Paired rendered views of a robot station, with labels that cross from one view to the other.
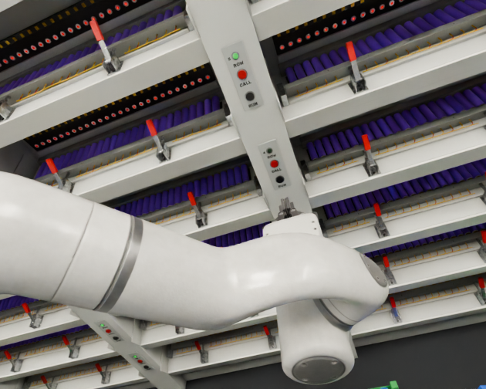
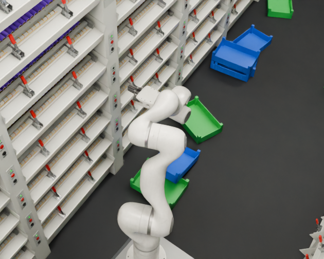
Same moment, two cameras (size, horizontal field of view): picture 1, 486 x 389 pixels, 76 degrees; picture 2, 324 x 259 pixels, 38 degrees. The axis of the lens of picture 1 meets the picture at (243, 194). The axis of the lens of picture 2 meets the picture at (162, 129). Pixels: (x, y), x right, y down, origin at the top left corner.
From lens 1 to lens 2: 1.93 m
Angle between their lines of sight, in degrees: 56
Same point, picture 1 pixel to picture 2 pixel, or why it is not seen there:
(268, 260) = (180, 93)
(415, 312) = not seen: hidden behind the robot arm
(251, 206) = (99, 97)
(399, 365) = (141, 154)
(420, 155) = (144, 51)
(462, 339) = not seen: hidden behind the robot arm
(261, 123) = (112, 57)
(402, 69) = (141, 22)
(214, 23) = (108, 27)
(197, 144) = (88, 75)
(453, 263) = not seen: hidden behind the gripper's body
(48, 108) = (53, 81)
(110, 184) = (62, 110)
